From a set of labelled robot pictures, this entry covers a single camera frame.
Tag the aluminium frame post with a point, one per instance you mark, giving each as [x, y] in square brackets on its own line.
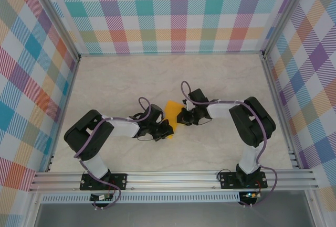
[55, 18]
[286, 17]

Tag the controller board with lit LED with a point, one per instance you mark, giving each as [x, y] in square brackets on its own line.
[251, 195]

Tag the long slotted aluminium rail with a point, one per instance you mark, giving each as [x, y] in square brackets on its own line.
[170, 181]

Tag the aluminium side rail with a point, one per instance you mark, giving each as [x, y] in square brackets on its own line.
[61, 117]
[281, 111]

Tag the grey metal panel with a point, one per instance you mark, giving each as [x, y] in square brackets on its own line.
[170, 215]

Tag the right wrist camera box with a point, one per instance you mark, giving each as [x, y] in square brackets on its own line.
[198, 96]

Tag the orange-yellow cloth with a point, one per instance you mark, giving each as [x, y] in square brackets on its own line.
[172, 110]

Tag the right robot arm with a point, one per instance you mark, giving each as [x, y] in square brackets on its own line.
[252, 124]

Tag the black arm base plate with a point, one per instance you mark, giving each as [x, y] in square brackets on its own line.
[228, 179]
[119, 181]

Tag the controller board with white label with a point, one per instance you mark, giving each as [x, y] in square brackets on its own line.
[101, 198]

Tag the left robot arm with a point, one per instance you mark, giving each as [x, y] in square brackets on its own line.
[89, 135]

